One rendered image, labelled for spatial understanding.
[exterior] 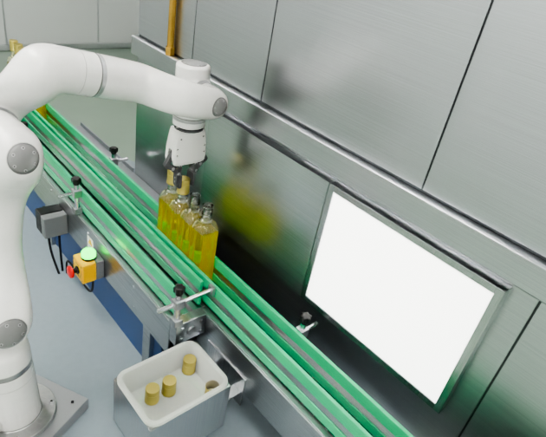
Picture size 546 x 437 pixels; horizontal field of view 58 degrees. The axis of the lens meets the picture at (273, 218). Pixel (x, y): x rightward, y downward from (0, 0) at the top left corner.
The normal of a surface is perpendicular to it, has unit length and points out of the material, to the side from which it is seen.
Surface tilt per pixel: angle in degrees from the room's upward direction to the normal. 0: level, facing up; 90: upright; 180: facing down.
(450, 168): 90
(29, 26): 90
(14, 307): 62
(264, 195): 90
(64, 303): 0
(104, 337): 0
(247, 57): 90
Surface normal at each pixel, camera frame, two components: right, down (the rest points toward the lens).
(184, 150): 0.59, 0.52
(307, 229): -0.74, 0.24
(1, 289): 0.60, 0.04
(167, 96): -0.02, 0.39
